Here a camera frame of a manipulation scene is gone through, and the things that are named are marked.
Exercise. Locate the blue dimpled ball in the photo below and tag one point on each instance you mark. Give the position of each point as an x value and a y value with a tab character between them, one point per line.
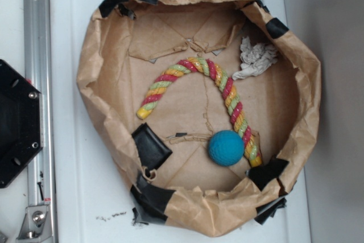
226	148

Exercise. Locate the brown paper bag bin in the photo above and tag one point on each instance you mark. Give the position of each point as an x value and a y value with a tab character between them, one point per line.
129	43

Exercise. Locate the black rectangular pad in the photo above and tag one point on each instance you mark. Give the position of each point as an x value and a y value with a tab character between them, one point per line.
151	149

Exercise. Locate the crumpled white cloth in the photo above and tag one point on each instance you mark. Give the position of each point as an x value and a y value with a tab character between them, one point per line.
255	59

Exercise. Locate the multicolour twisted rope toy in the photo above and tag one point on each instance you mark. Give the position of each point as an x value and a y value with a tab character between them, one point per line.
226	86

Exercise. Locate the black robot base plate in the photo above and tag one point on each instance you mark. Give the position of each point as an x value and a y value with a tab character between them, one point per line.
20	123

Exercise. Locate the metal corner bracket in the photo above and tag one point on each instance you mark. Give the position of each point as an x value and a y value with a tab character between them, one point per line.
36	226

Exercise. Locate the aluminium extrusion rail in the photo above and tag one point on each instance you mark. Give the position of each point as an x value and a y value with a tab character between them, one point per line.
37	45

